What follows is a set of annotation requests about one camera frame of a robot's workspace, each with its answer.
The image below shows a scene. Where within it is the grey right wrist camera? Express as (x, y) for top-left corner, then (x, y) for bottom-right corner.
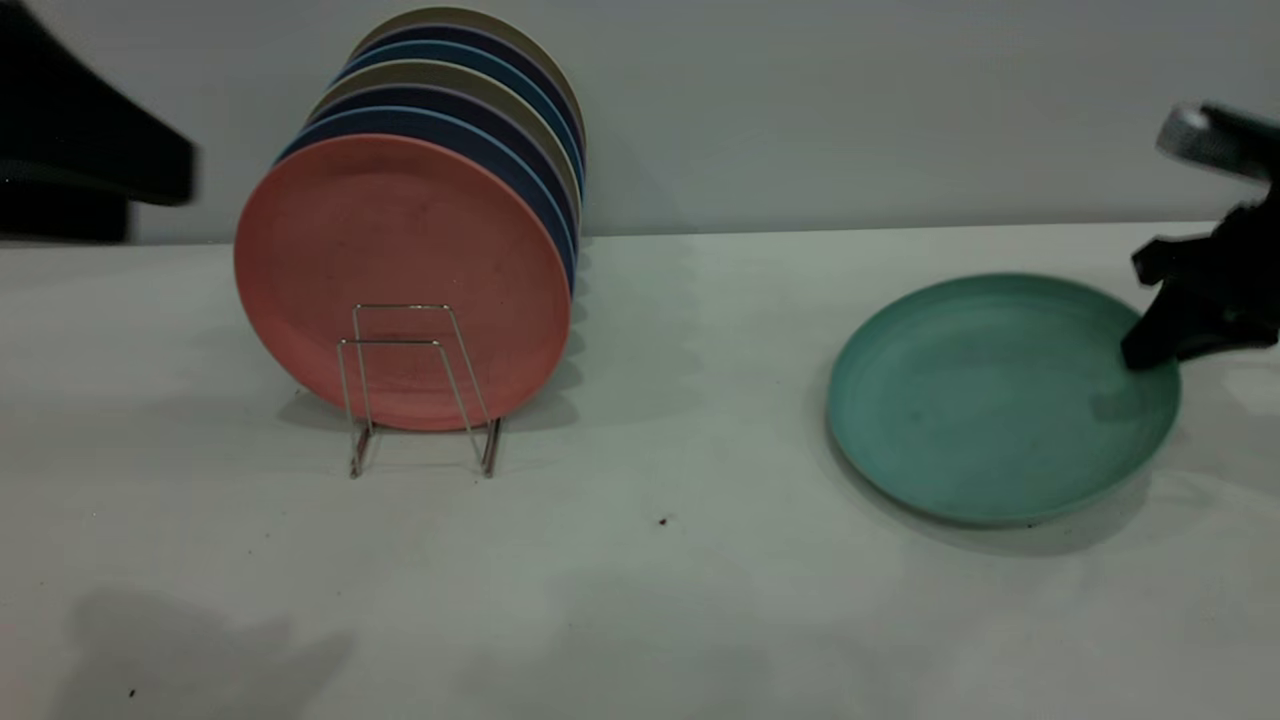
(1156, 100), (1280, 184)

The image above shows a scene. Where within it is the navy purple-rimmed plate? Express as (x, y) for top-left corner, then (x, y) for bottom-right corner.
(309, 84), (582, 244)
(349, 23), (587, 153)

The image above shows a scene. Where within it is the beige plastic plate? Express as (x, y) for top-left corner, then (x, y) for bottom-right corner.
(307, 59), (584, 217)
(350, 7), (589, 141)

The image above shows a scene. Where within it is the teal blue plastic plate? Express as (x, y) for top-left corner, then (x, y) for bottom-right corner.
(334, 39), (586, 187)

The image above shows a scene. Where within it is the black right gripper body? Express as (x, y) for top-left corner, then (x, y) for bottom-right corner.
(1205, 190), (1280, 353)

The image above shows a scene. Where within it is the green plastic plate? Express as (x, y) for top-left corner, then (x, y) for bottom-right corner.
(826, 273), (1183, 528)

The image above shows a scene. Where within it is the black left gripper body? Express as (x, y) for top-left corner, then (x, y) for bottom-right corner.
(0, 0), (198, 243)

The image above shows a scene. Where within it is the metal wire plate rack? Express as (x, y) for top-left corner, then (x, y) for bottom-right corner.
(337, 304), (503, 480)

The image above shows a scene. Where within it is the pink plastic plate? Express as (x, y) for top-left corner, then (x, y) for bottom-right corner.
(234, 135), (573, 433)

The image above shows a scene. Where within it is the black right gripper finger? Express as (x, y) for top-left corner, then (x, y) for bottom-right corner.
(1119, 285), (1215, 373)
(1131, 233), (1215, 289)

